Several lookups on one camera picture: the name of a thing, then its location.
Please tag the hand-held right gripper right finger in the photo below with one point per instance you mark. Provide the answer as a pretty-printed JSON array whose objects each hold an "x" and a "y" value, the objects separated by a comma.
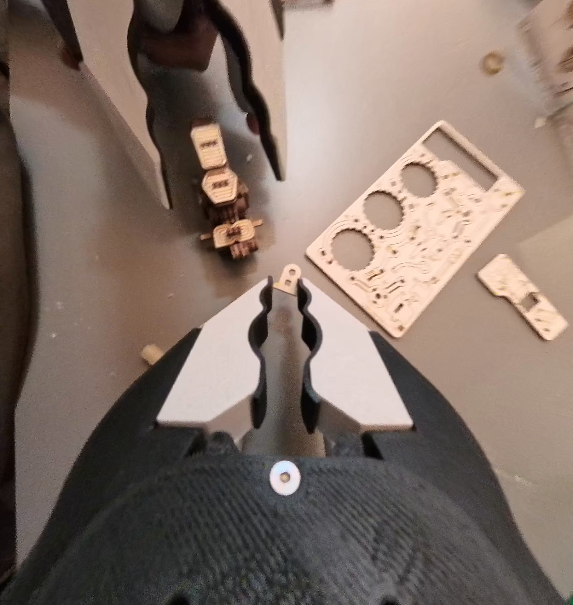
[{"x": 357, "y": 378}]

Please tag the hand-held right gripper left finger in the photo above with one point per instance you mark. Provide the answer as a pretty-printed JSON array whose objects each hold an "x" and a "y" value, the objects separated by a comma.
[{"x": 211, "y": 378}]

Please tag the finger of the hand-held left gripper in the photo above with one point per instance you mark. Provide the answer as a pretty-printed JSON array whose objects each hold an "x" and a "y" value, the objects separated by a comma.
[
  {"x": 272, "y": 94},
  {"x": 107, "y": 56}
]

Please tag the large wooden puzzle sheet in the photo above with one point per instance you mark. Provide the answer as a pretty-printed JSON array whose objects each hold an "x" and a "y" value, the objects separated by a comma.
[{"x": 461, "y": 222}]

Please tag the leaning wooden puzzle sheet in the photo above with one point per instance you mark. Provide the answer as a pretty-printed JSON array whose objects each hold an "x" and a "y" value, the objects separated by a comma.
[{"x": 570, "y": 61}]

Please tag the small wooden puzzle sheet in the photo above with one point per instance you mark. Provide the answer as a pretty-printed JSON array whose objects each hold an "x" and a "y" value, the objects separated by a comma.
[{"x": 504, "y": 279}]

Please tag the small wooden puzzle piece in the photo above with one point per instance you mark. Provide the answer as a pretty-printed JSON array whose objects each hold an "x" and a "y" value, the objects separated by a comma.
[{"x": 289, "y": 279}]

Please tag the person's olive shirt torso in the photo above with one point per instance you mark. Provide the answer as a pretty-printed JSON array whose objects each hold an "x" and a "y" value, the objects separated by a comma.
[{"x": 3, "y": 283}]

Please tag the small cream peg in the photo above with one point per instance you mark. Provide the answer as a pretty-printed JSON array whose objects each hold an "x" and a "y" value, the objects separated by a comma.
[{"x": 152, "y": 354}]

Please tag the wooden model motorcycle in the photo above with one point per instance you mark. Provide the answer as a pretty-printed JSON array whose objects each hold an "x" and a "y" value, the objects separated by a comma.
[{"x": 215, "y": 186}]

